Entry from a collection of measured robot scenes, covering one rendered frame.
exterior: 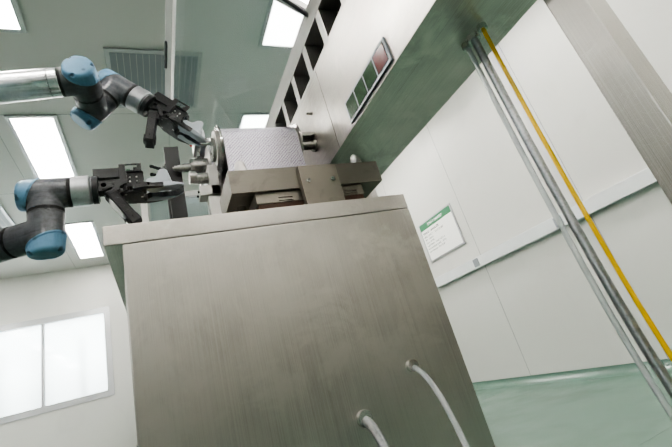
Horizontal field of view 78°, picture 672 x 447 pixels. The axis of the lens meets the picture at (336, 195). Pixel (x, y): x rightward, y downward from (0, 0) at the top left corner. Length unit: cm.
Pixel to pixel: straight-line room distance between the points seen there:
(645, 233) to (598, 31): 255
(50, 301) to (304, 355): 627
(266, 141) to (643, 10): 264
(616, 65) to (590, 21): 9
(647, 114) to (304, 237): 64
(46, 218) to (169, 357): 49
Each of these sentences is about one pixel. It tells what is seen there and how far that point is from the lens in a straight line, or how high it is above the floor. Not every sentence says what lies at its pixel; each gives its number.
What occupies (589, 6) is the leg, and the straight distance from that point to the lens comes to 88.
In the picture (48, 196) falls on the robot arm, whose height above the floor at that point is 109.
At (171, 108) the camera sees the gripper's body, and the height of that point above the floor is 137.
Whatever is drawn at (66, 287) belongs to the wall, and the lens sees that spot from 699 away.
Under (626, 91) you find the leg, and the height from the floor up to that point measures 82.
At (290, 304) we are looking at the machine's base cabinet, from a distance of 85.
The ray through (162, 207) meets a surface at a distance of 231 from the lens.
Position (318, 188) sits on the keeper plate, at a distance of 101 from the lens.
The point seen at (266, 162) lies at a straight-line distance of 127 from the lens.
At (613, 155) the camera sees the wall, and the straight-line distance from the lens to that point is 337.
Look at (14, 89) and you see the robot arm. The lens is 129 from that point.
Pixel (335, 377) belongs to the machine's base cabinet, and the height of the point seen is 54.
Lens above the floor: 56
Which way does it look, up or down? 22 degrees up
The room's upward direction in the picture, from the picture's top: 17 degrees counter-clockwise
